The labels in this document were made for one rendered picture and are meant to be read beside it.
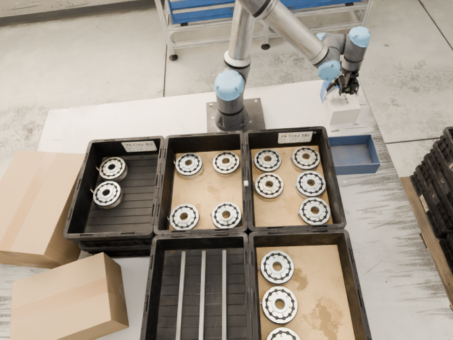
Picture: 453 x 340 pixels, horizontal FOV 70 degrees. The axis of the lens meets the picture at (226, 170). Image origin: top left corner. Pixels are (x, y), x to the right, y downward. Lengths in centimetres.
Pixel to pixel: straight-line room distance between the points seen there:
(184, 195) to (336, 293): 60
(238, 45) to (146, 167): 60
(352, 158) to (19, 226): 129
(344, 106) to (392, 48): 176
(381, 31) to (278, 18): 232
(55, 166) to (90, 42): 238
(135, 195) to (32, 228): 35
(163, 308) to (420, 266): 88
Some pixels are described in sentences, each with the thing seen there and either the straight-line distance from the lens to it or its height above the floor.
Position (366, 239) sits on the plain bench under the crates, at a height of 70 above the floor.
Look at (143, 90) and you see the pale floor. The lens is 290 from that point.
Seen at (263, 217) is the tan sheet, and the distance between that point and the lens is 114.
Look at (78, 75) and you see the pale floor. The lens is 331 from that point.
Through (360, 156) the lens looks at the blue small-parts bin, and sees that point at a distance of 148.
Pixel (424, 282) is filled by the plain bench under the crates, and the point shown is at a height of 70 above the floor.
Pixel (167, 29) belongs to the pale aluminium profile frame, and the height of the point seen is 30.
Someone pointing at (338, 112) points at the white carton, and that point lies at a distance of 151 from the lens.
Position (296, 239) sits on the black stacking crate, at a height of 89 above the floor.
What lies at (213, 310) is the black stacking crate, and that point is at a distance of 107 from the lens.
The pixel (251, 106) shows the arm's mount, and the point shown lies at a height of 74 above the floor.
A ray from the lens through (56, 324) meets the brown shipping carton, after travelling 119.
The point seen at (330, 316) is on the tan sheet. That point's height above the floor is 83.
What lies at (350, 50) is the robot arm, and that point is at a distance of 136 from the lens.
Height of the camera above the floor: 187
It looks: 57 degrees down
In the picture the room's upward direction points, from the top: 10 degrees counter-clockwise
